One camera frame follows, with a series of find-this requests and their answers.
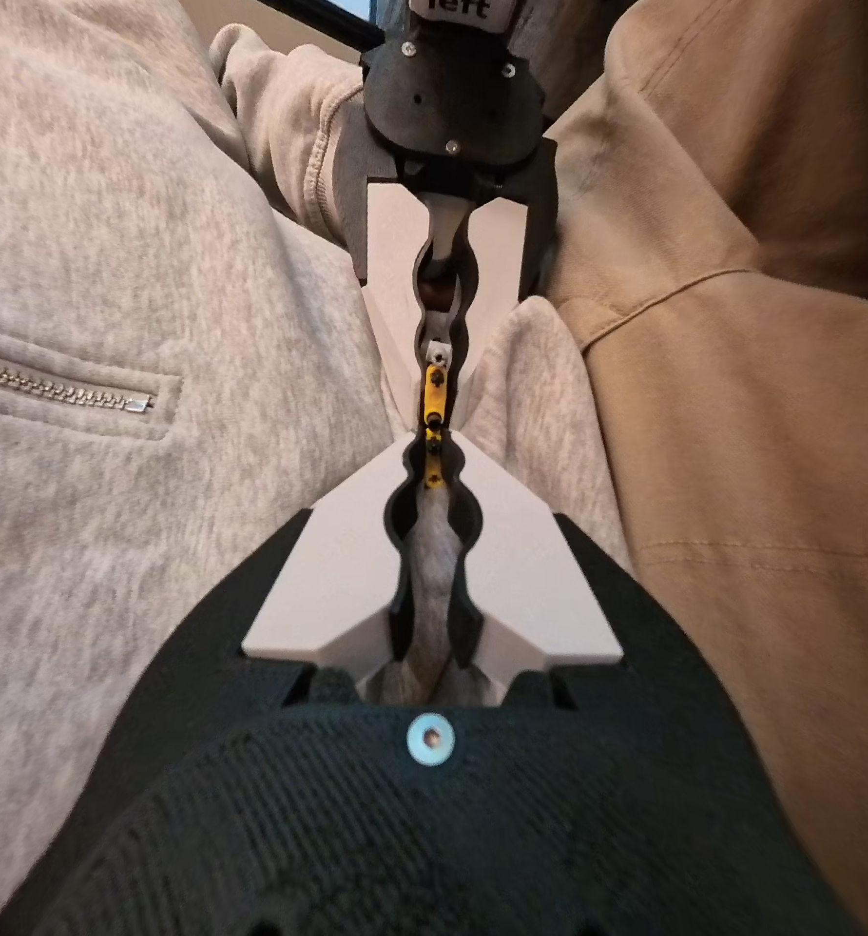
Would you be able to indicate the light grey lego connector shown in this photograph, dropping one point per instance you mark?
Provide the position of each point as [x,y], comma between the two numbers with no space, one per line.
[439,352]

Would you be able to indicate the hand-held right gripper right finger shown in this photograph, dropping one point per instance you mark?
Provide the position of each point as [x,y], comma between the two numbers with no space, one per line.
[543,585]

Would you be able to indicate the grey zip hoodie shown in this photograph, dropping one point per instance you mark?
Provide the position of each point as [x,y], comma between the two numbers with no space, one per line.
[112,512]

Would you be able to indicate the tan pants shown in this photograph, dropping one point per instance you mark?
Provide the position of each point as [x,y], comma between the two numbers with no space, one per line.
[733,512]

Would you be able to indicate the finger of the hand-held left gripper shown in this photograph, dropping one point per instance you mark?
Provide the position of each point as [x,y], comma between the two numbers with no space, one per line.
[492,292]
[390,292]

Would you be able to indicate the yellow lego beam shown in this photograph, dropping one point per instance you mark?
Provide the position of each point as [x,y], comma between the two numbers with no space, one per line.
[434,457]
[436,395]

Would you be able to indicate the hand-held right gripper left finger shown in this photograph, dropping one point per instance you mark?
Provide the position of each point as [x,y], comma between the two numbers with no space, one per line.
[331,585]

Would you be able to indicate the person's left forearm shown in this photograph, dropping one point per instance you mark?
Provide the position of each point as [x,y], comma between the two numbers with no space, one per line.
[287,110]

